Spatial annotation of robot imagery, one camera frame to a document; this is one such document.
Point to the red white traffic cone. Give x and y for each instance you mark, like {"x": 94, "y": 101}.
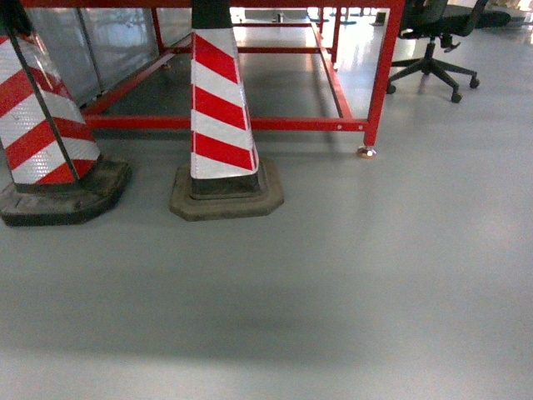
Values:
{"x": 225, "y": 177}
{"x": 59, "y": 175}

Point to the left red white traffic cone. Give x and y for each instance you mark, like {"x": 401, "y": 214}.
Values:
{"x": 59, "y": 175}

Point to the red metal table frame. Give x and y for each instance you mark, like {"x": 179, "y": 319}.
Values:
{"x": 344, "y": 122}

